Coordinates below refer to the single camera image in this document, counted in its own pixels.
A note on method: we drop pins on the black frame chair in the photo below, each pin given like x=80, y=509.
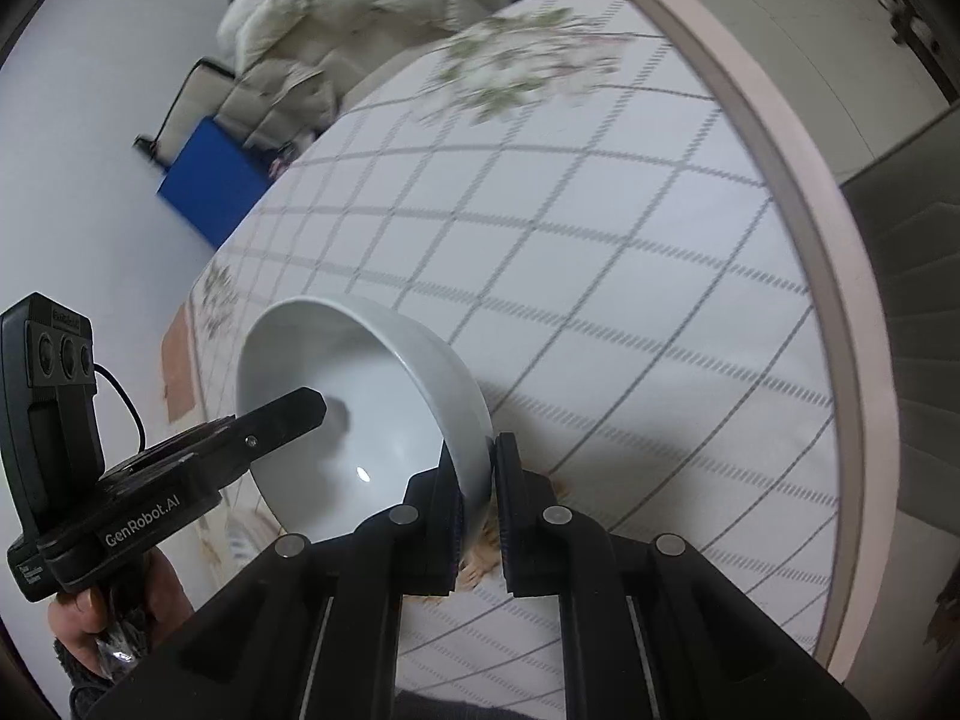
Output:
x=176, y=112

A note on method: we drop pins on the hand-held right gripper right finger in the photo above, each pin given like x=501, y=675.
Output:
x=502, y=517

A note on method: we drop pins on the person's left forearm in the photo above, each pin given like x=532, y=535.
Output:
x=82, y=682

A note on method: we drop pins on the checked floral tablecloth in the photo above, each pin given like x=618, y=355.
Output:
x=600, y=277

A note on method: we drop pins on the white puffer jacket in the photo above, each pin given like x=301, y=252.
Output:
x=330, y=30

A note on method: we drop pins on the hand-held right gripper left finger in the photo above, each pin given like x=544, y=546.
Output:
x=452, y=540

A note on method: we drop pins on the white bowl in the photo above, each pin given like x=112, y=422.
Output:
x=375, y=405

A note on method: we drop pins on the blue panel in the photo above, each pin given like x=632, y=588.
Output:
x=214, y=187

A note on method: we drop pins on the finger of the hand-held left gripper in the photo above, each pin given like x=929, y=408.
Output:
x=289, y=412

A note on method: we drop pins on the person's left hand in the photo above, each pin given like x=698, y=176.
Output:
x=97, y=615

